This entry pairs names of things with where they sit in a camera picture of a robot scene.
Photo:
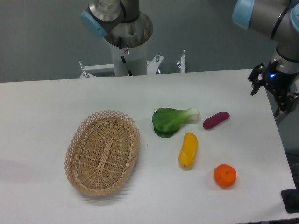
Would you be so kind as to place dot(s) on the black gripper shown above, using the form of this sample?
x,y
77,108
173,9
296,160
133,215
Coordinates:
x,y
278,77

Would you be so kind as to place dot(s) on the yellow mango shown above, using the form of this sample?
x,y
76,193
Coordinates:
x,y
188,150

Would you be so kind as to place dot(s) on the oval wicker basket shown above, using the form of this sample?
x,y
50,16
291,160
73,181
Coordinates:
x,y
102,153

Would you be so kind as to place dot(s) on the black device at table edge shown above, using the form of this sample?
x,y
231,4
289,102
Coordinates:
x,y
291,200

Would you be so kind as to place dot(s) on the orange tangerine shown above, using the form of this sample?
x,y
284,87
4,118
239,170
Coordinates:
x,y
225,175

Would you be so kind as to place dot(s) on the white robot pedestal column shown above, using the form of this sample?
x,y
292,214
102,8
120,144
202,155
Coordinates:
x,y
134,58

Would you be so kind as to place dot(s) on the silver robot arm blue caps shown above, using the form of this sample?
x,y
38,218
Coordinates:
x,y
126,29

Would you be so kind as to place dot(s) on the white metal mounting frame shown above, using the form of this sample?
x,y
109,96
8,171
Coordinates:
x,y
109,70

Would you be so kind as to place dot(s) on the purple sweet potato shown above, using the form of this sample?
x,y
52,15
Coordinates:
x,y
216,119

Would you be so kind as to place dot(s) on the green bok choy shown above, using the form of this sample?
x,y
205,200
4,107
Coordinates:
x,y
168,121

